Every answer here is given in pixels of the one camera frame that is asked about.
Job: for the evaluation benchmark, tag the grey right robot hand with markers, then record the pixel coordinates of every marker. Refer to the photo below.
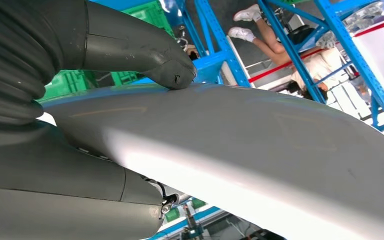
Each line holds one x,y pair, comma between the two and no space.
46,198

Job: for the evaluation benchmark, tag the green plastic crate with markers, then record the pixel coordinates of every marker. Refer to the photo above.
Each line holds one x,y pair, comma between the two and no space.
145,16
66,84

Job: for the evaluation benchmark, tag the person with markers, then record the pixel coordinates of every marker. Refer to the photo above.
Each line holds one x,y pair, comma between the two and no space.
321,64

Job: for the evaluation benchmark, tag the tall blue steel rack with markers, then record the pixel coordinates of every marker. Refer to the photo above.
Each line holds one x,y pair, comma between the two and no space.
361,56

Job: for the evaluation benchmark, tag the red barrier belt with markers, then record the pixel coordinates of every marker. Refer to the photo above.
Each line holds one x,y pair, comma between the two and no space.
376,27

